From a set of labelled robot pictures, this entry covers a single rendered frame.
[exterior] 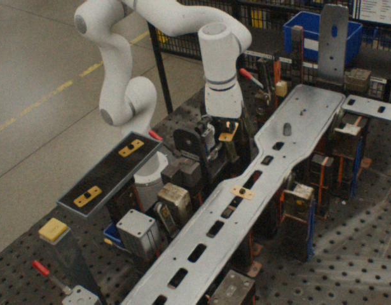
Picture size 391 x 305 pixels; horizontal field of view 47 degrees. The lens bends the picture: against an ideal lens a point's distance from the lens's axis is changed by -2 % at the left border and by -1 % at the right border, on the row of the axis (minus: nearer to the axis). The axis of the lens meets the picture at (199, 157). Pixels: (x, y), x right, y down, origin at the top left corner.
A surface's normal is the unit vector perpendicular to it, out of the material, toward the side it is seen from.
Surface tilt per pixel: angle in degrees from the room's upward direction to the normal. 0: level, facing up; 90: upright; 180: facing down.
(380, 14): 90
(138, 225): 0
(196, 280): 0
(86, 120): 0
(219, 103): 92
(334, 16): 90
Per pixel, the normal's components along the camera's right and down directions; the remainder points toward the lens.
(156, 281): -0.14, -0.73
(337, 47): -0.55, 0.62
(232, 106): -0.25, 0.68
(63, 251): 0.82, 0.29
